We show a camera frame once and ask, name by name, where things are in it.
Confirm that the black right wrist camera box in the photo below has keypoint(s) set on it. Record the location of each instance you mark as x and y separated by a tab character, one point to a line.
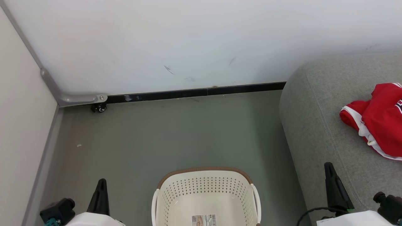
391	207

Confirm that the grey metal floor rail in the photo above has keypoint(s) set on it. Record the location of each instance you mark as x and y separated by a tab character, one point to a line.
44	163

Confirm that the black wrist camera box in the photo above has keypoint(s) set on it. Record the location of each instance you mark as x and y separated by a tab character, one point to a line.
391	207
58	211

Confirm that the black caster wheel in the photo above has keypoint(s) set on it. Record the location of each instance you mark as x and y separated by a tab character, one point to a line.
100	108

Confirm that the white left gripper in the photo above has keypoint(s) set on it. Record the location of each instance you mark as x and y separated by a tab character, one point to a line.
91	220

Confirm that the red shorts with white band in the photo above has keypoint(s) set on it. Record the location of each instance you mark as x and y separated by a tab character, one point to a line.
351	114

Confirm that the black baseboard strip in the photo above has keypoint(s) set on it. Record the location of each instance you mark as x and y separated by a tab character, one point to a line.
188	93

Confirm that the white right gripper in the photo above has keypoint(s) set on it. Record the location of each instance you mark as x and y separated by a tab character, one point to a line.
355	219

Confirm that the grey metal partition frame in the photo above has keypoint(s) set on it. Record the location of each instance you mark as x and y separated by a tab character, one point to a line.
75	99

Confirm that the grey fabric sofa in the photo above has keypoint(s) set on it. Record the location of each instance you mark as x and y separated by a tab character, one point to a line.
314	125

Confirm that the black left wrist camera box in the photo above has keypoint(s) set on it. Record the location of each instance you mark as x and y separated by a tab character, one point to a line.
58	211

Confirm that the red basketball jersey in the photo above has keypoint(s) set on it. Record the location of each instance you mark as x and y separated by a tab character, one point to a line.
383	119

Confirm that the paper label sticker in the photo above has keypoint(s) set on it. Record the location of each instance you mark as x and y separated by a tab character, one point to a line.
204	220

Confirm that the white perforated laundry basket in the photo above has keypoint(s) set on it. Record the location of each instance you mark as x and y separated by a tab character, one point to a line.
207	188

